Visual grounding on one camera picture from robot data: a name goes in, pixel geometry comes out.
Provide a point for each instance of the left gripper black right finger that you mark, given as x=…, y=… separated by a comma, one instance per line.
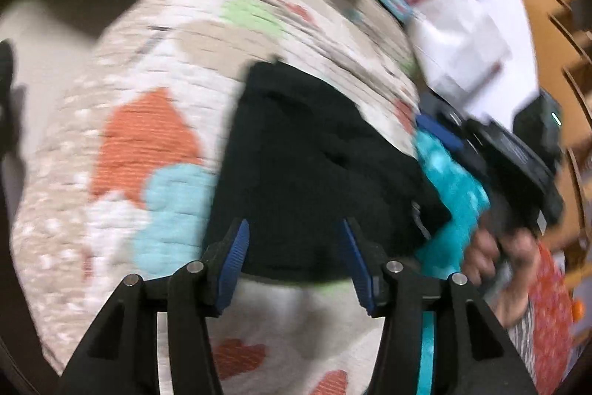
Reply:
x=438, y=336

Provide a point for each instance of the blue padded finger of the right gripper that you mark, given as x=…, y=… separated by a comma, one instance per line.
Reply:
x=449, y=140

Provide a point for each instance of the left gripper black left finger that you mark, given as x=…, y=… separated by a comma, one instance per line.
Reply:
x=118, y=353

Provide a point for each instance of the black pants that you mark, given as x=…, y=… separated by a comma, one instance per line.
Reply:
x=299, y=159

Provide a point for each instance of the person right hand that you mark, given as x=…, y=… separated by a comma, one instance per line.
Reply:
x=509, y=265

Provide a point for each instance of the white paper shopping bag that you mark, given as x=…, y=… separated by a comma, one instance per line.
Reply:
x=477, y=54

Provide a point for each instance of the red patterned sleeve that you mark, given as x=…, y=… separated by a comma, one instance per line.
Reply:
x=542, y=337

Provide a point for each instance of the turquoise fluffy blanket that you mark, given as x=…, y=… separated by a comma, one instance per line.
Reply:
x=461, y=194

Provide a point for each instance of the quilted heart pattern bedspread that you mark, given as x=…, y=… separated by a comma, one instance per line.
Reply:
x=124, y=179

